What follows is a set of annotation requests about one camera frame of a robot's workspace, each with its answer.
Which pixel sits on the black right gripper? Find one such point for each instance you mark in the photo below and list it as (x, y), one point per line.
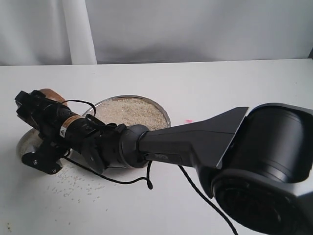
(59, 125)

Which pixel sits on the uncooked white rice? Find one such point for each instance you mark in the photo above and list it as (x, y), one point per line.
(31, 138)

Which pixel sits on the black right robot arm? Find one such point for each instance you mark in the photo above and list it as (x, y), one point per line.
(257, 165)

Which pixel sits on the white backdrop curtain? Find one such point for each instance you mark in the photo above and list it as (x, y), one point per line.
(85, 32)

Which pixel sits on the white ceramic bowl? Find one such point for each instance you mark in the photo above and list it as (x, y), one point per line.
(39, 154)

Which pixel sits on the spilled rice grains on table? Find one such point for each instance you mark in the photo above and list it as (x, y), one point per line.
(75, 196)

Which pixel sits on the brown wooden cup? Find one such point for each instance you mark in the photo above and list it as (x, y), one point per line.
(51, 98)

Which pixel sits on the round steel tray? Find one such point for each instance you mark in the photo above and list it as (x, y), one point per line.
(163, 112)

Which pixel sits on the rice in steel tray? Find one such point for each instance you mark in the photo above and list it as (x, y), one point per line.
(131, 111)

